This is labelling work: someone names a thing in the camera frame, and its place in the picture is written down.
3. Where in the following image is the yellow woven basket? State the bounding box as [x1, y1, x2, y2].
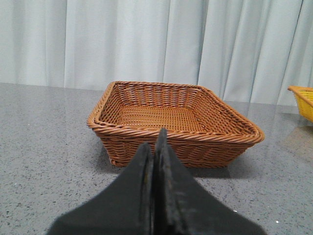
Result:
[288, 86, 313, 122]

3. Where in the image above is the white curtain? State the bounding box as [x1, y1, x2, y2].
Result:
[0, 0, 313, 105]

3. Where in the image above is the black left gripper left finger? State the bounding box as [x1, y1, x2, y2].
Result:
[48, 143, 153, 235]

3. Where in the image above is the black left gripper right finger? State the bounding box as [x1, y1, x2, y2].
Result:
[152, 128, 239, 235]

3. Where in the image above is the brown wicker basket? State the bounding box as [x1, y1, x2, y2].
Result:
[87, 81, 265, 168]

